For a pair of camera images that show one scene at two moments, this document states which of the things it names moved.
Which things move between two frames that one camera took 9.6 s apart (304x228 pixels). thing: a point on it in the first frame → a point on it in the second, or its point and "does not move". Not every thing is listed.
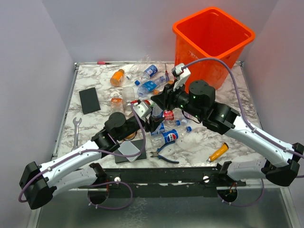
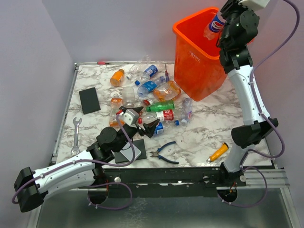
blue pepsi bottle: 158,140 → 213,30
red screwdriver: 166,74 does not move
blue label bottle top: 150,71 does not move
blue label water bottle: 146,89 does not move
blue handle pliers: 156,153 does not move
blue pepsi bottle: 160,129 does not move
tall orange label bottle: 117,104 does not move
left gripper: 154,123 → 149,128
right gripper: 165,99 → 232,4
